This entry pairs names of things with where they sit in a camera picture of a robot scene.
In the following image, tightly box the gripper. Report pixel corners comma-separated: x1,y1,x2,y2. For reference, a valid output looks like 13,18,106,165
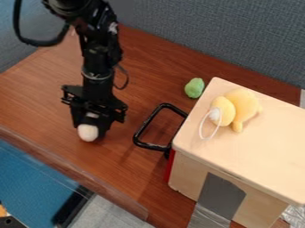
59,84,130,141

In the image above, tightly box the white ball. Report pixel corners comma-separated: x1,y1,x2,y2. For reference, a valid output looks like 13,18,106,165
76,123,101,143

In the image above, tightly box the green toy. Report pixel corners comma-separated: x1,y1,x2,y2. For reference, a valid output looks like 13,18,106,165
183,77,207,100

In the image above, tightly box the yellow plush toy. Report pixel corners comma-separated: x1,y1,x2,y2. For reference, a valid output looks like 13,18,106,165
197,87,264,141

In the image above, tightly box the wooden cabinet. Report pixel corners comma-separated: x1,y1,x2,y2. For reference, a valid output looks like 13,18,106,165
167,77,305,228

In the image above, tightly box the red drawer with black handle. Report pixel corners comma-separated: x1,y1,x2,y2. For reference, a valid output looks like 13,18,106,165
132,102,190,183

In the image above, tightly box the black cable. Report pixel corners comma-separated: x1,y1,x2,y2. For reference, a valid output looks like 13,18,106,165
12,0,74,48

